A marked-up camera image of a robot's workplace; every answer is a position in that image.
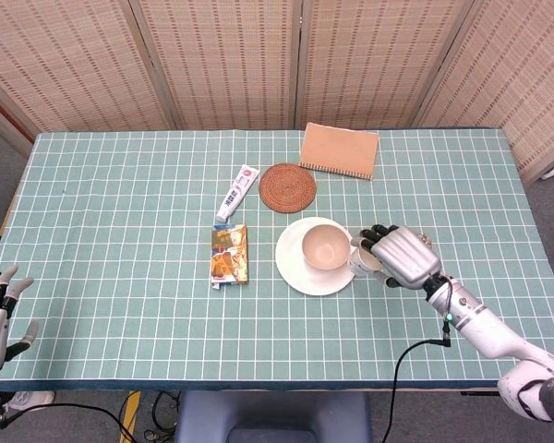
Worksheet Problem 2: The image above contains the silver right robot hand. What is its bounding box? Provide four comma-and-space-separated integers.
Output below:
358, 223, 443, 292

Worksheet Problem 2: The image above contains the beige plastic bowl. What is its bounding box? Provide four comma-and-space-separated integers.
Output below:
301, 224, 353, 270

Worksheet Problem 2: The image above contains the white printed paper cup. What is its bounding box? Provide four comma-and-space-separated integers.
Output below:
349, 236, 385, 279

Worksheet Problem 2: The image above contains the white paper plate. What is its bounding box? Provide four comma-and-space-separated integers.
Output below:
274, 216, 359, 296

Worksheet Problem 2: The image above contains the brown woven round coaster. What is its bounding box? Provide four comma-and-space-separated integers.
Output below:
259, 162, 318, 214

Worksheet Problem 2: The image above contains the white shoe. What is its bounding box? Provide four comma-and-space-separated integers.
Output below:
2, 390, 56, 413

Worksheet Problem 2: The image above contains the kraft spiral notebook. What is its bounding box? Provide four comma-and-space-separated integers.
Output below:
297, 122, 380, 182

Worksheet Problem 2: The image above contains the green grid tablecloth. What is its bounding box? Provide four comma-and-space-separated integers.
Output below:
0, 127, 554, 394

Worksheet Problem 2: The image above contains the yellow floor bar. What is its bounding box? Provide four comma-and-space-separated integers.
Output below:
118, 390, 142, 443

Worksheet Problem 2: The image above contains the yellow and blue carton box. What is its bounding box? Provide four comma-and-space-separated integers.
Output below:
209, 223, 249, 291

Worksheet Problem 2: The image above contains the white toothpaste tube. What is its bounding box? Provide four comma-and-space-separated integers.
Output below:
216, 163, 260, 223

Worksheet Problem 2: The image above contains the blue padded seat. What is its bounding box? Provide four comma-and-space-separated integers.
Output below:
174, 390, 374, 443

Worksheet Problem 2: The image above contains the bamboo folding screen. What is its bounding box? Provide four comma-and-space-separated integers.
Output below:
0, 0, 554, 186

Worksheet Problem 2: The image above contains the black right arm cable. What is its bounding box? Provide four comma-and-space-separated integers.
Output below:
380, 317, 454, 443

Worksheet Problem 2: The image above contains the black floor cable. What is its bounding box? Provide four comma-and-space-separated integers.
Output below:
0, 401, 138, 443

